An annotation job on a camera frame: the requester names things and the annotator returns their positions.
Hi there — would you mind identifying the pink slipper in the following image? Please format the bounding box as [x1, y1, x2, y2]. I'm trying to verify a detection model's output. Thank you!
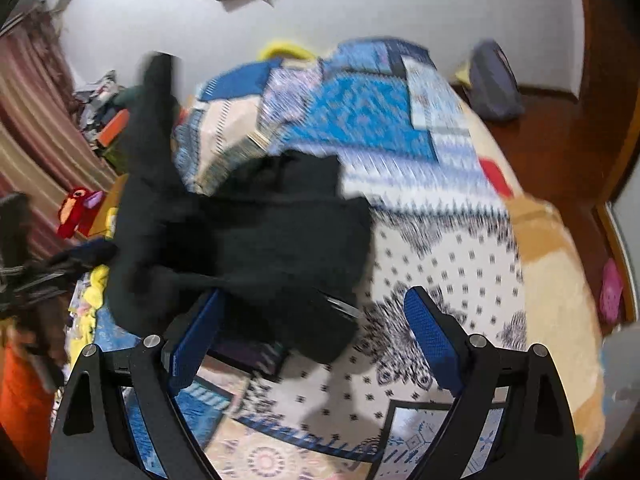
[599, 258, 624, 324]

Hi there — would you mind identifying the orange red box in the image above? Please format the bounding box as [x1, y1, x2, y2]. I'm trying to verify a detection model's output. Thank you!
[96, 110, 130, 148]

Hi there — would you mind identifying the red plush toy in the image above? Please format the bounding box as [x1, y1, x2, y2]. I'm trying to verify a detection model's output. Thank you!
[56, 186, 105, 240]

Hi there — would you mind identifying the grey blue backpack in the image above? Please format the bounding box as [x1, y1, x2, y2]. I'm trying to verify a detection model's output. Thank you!
[468, 39, 524, 122]

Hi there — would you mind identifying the blue patchwork bed quilt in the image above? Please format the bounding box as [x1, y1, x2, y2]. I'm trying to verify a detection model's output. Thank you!
[175, 38, 527, 479]

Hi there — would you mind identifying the striped maroon curtain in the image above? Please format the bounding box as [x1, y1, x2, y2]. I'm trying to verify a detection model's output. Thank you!
[1, 8, 116, 257]

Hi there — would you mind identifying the yellow duck sweater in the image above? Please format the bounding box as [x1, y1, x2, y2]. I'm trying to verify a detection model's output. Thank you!
[67, 204, 122, 361]

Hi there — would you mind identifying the black jacket garment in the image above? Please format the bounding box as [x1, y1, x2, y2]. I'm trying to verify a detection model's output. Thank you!
[105, 53, 372, 364]

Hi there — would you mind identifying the brown wooden door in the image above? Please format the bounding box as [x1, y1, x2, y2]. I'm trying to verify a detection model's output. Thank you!
[580, 0, 639, 325]

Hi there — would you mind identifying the beige fleece blanket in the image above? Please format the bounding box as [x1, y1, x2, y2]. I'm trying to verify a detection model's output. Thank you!
[461, 103, 605, 468]

